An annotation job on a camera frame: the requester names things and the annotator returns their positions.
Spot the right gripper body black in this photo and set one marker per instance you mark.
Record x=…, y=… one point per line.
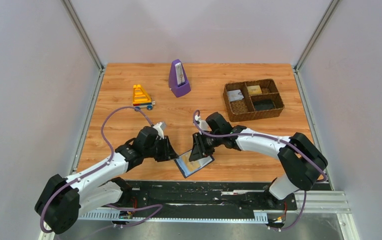
x=207, y=142

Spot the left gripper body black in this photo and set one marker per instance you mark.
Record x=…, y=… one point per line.
x=160, y=149

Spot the yellow gold card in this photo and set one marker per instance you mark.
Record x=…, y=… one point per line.
x=191, y=166

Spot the blue leather card holder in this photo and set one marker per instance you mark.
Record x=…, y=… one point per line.
x=185, y=173

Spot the white silver card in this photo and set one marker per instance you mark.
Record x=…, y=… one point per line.
x=235, y=95

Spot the black card with stripe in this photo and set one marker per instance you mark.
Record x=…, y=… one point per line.
x=263, y=105

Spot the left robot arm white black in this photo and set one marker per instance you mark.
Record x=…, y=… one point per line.
x=64, y=199

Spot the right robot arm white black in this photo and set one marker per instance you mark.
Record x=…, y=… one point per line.
x=303, y=164

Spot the brown wicker divided basket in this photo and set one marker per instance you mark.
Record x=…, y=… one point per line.
x=252, y=100

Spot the yellow toy on wheels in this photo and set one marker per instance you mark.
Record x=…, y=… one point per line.
x=141, y=99

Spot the purple metronome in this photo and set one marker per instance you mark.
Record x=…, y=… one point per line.
x=178, y=81

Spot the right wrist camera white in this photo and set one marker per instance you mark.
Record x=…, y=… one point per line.
x=202, y=125

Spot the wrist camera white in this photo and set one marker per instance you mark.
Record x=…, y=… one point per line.
x=160, y=127
x=202, y=125

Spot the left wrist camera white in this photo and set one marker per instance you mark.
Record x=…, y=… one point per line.
x=160, y=127

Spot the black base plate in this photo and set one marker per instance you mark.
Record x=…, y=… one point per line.
x=203, y=198

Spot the slotted cable duct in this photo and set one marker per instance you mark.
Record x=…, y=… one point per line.
x=109, y=214

